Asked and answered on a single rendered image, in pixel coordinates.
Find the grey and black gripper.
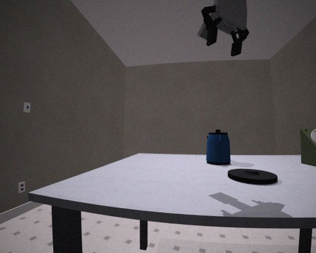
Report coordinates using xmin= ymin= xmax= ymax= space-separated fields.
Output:
xmin=201 ymin=0 xmax=249 ymax=56

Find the blue electric kettle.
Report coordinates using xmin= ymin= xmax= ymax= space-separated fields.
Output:
xmin=206 ymin=130 xmax=231 ymax=165

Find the black round disk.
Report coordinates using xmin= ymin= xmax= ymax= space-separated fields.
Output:
xmin=228 ymin=169 xmax=278 ymax=184

